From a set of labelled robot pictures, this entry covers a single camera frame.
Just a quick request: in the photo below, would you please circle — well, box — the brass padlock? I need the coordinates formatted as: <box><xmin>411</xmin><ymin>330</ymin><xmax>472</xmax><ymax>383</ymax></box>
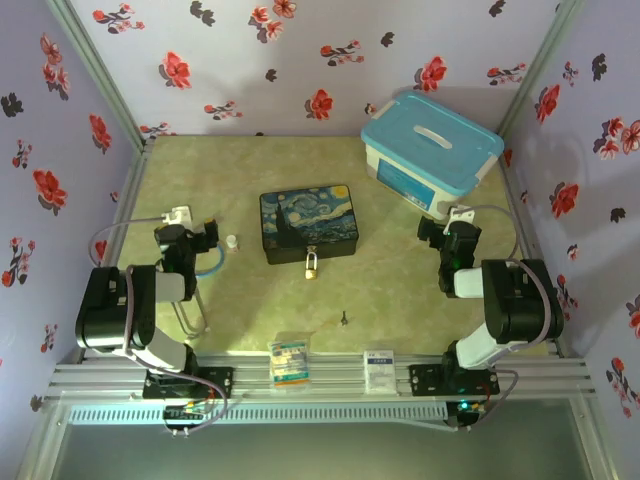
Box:
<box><xmin>303</xmin><ymin>248</ymin><xmax>322</xmax><ymax>282</ymax></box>

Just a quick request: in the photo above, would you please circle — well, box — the blue tube loop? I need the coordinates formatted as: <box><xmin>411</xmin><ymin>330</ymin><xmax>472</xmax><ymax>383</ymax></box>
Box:
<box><xmin>195</xmin><ymin>241</ymin><xmax>227</xmax><ymax>279</ymax></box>

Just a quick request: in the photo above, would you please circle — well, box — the blue lid plastic storage container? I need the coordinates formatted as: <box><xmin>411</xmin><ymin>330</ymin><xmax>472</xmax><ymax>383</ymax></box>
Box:
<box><xmin>360</xmin><ymin>89</ymin><xmax>506</xmax><ymax>222</ymax></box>

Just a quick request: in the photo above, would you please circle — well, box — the starry night tin box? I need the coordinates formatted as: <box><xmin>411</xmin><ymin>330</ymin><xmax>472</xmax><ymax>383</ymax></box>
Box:
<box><xmin>259</xmin><ymin>184</ymin><xmax>362</xmax><ymax>266</ymax></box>

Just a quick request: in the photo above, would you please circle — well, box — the clear packet with blue label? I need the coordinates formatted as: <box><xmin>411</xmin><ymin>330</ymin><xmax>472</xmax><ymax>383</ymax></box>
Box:
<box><xmin>267</xmin><ymin>340</ymin><xmax>312</xmax><ymax>391</ymax></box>

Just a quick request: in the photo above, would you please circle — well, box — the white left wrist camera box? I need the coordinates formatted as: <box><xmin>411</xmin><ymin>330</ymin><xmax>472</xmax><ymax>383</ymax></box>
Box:
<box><xmin>160</xmin><ymin>205</ymin><xmax>193</xmax><ymax>226</ymax></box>

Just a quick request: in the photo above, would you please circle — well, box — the grey right arm cable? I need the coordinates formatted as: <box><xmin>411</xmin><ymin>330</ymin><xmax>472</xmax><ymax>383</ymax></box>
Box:
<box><xmin>463</xmin><ymin>203</ymin><xmax>527</xmax><ymax>262</ymax></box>

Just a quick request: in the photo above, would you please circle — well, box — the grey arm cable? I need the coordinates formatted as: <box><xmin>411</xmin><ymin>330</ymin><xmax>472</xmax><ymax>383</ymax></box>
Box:
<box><xmin>463</xmin><ymin>203</ymin><xmax>527</xmax><ymax>262</ymax></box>
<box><xmin>88</xmin><ymin>216</ymin><xmax>167</xmax><ymax>267</ymax></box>

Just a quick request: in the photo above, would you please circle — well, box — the grey left arm cable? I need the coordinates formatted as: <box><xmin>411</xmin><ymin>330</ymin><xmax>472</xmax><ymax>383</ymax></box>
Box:
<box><xmin>88</xmin><ymin>216</ymin><xmax>167</xmax><ymax>267</ymax></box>

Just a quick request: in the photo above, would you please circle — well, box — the aluminium frame rail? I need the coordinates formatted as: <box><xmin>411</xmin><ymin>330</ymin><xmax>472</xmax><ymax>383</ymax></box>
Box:
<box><xmin>48</xmin><ymin>348</ymin><xmax>597</xmax><ymax>402</ymax></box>

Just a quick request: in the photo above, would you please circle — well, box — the grey slotted cable duct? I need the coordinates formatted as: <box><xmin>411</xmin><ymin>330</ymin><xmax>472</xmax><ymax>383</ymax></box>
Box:
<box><xmin>66</xmin><ymin>403</ymin><xmax>447</xmax><ymax>427</ymax></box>

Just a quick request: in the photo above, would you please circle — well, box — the aluminium corner post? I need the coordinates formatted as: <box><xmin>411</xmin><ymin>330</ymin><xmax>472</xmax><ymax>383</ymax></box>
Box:
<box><xmin>43</xmin><ymin>0</ymin><xmax>154</xmax><ymax>154</ymax></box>
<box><xmin>497</xmin><ymin>0</ymin><xmax>587</xmax><ymax>137</ymax></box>

